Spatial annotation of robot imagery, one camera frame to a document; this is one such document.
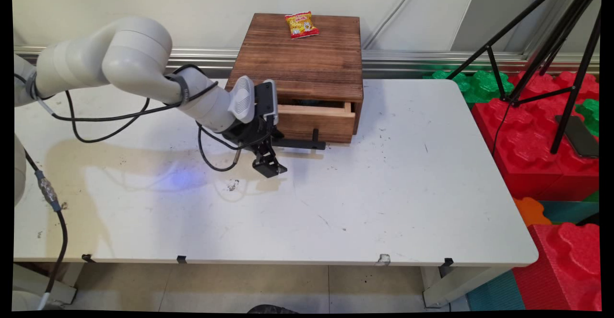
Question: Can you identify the white table leg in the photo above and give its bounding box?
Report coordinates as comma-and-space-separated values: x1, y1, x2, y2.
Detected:
13, 263, 87, 305
422, 265, 511, 308

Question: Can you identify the large red foam block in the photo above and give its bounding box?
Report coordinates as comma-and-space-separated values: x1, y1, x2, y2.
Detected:
471, 71, 600, 201

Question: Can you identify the teal foam mat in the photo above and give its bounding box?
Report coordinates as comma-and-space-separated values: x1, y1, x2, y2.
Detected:
540, 200, 600, 225

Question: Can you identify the black velcro strap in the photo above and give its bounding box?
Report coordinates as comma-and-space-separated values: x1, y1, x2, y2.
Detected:
168, 73, 191, 106

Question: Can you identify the black tripod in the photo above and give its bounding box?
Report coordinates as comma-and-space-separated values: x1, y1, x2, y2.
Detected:
446, 0, 602, 155

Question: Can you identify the red yellow snack packet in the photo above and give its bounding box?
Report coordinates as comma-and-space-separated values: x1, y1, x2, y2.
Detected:
284, 11, 320, 39

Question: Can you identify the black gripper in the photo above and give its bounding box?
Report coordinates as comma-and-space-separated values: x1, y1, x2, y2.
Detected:
223, 117, 288, 179

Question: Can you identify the brown wooden cabinet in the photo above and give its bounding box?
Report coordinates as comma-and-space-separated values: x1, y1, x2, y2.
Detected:
224, 13, 364, 135

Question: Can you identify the green foam block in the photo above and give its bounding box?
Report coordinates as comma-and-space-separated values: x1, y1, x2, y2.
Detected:
575, 98, 600, 137
422, 70, 515, 104

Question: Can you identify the black smartphone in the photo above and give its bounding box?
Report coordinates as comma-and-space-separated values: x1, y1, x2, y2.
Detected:
555, 115, 599, 159

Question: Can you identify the thick black cable with connector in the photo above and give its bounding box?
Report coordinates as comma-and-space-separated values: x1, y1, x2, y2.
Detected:
24, 148, 69, 310

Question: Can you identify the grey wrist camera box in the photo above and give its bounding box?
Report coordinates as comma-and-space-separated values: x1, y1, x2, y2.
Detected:
254, 79, 280, 126

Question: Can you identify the beige tape strip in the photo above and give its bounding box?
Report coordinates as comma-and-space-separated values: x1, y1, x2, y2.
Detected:
283, 149, 325, 159

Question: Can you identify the aluminium wall rail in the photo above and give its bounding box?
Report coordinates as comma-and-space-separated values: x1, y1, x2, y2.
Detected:
13, 46, 600, 78

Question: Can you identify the orange foam piece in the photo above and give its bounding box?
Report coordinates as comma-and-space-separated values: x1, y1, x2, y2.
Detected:
513, 197, 552, 227

